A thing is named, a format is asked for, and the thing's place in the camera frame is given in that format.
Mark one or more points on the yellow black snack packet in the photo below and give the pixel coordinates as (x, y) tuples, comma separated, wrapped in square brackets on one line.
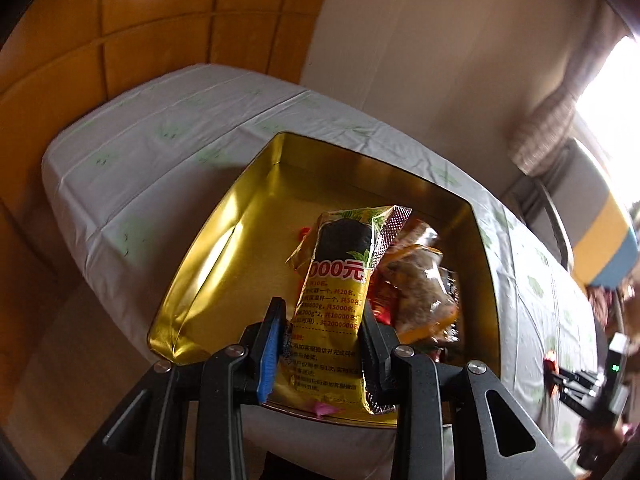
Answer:
[(335, 310)]

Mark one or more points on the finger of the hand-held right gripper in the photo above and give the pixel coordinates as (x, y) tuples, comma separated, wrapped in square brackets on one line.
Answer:
[(575, 399), (580, 378)]

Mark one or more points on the pale patterned curtain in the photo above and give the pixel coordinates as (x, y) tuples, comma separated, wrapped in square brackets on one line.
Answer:
[(555, 115)]

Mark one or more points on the grey yellow blue padded chair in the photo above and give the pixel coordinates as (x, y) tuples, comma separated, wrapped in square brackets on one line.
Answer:
[(590, 200)]

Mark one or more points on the window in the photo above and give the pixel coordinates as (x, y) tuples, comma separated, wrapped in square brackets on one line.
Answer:
[(612, 105)]

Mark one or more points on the long red snack packet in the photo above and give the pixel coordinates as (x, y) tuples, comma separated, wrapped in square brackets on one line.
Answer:
[(382, 305)]

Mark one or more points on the pink cloth pile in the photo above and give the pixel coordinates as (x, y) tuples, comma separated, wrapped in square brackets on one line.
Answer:
[(612, 302)]

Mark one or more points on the wooden wardrobe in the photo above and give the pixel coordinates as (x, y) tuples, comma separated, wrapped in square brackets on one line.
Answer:
[(125, 20)]

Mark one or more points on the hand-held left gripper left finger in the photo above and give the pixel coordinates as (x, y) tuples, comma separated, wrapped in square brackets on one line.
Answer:
[(267, 355)]

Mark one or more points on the gold tin box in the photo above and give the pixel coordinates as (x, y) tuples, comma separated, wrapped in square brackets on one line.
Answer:
[(240, 270)]

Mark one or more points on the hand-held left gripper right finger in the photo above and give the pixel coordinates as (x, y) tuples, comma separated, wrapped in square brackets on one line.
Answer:
[(372, 355)]

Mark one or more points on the small dark red candy packet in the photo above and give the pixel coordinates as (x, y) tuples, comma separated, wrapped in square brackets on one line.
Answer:
[(551, 360)]

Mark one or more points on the clear nut brittle packet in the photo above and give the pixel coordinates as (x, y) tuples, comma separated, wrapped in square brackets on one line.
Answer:
[(420, 290)]

